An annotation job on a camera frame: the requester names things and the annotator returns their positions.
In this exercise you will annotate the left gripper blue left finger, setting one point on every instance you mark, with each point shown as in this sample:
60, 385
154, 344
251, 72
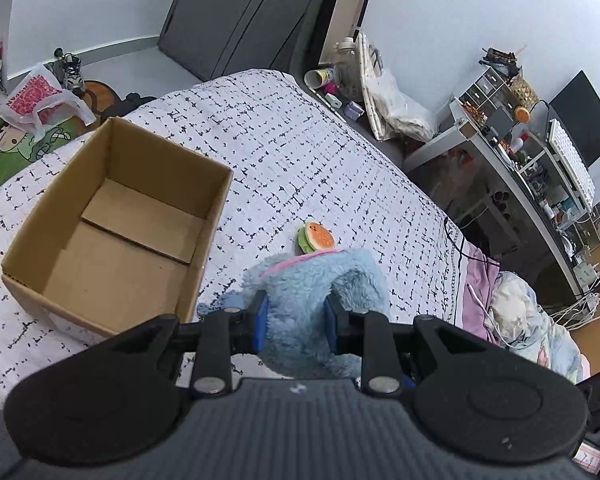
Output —
257, 322

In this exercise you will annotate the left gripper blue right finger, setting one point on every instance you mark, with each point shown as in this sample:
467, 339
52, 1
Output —
337, 326

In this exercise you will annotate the fluffy blue plush toy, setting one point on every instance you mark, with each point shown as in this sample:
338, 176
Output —
297, 287

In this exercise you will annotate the burger plush toy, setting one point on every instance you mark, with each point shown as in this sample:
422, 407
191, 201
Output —
313, 237

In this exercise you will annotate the pink bed sheet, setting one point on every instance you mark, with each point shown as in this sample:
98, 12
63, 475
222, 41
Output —
478, 274

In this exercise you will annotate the white black patterned bedspread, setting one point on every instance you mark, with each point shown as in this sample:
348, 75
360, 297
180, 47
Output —
292, 161

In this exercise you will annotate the brown cardboard box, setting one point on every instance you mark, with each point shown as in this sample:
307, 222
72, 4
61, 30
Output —
122, 234

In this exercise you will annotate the cream crumpled blanket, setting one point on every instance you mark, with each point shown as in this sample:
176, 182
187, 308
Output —
519, 324

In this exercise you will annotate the clear plastic bag bedside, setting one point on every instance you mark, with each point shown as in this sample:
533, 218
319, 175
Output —
392, 113

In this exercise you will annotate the white desk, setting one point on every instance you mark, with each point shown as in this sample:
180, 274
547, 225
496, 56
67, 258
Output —
485, 197

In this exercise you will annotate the paper cup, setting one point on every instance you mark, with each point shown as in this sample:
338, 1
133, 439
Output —
319, 78

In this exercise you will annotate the grey drawer organizer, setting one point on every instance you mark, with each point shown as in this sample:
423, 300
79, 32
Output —
486, 90

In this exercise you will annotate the white keyboard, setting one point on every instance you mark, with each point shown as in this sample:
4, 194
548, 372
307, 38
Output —
561, 143

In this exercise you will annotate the green cartoon floor mat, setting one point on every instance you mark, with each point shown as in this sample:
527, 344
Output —
18, 149

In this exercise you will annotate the dark grey wardrobe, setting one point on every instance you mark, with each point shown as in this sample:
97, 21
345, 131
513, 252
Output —
214, 38

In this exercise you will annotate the black monitor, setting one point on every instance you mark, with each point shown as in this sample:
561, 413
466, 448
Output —
578, 107

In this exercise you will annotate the pink printed plastic bag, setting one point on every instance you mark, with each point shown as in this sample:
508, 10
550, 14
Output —
39, 103

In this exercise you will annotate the brown framed board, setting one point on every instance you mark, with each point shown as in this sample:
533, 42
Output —
345, 21

